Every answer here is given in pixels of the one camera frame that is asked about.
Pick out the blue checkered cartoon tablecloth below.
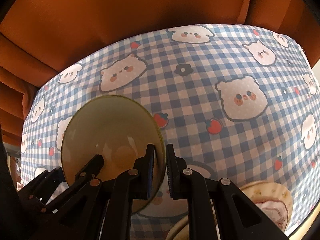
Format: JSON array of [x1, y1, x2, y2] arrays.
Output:
[[21, 24, 319, 235]]

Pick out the rust orange curtain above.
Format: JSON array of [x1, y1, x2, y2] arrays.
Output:
[[1, 0, 319, 146]]

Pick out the small yellow floral plate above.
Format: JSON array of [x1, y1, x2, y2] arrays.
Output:
[[240, 180, 293, 232]]

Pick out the large yellow floral plate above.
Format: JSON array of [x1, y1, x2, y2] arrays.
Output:
[[166, 215, 189, 240]]

